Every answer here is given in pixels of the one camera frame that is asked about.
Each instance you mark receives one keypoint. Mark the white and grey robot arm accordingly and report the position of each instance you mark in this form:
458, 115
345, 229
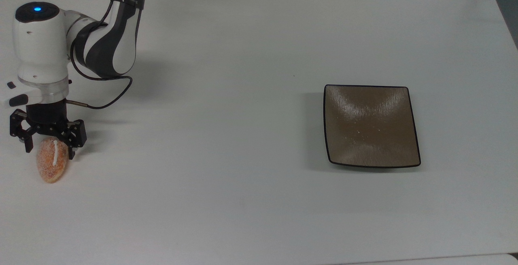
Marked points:
40, 46

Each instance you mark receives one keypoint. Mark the square brown ceramic plate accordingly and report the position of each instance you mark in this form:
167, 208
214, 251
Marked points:
370, 129

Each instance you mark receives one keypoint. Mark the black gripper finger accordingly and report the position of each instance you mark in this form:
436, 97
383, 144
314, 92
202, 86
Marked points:
18, 125
77, 135

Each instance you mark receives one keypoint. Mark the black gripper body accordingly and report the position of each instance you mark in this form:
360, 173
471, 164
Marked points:
46, 115

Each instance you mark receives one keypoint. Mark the sugar-coated orange bread roll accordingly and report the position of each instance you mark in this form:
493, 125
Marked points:
50, 170

